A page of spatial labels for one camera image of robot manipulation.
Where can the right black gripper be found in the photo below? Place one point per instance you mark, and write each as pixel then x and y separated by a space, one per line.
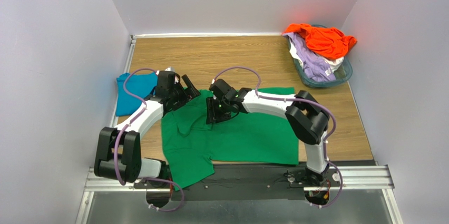
pixel 213 110

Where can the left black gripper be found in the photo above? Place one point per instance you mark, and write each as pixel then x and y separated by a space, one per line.
pixel 184 94

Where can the green t-shirt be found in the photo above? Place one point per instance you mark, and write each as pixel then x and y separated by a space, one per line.
pixel 190 145

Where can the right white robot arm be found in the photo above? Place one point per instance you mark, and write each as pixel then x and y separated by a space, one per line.
pixel 307 118

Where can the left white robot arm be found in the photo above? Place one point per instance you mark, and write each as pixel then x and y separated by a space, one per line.
pixel 118 153

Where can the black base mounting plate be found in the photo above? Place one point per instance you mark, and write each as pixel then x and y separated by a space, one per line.
pixel 252 182

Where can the lavender t-shirt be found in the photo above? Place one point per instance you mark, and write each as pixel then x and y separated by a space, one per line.
pixel 314 66

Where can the orange t-shirt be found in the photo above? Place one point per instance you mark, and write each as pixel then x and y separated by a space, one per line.
pixel 330 43

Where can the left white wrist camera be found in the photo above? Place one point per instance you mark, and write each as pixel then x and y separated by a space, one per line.
pixel 170 69

